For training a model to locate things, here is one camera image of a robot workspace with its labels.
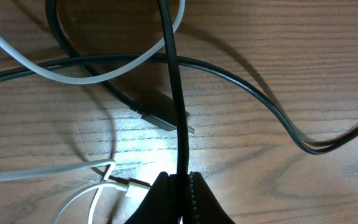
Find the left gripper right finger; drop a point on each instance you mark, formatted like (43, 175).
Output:
(201, 206)

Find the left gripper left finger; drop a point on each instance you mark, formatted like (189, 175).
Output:
(160, 204)

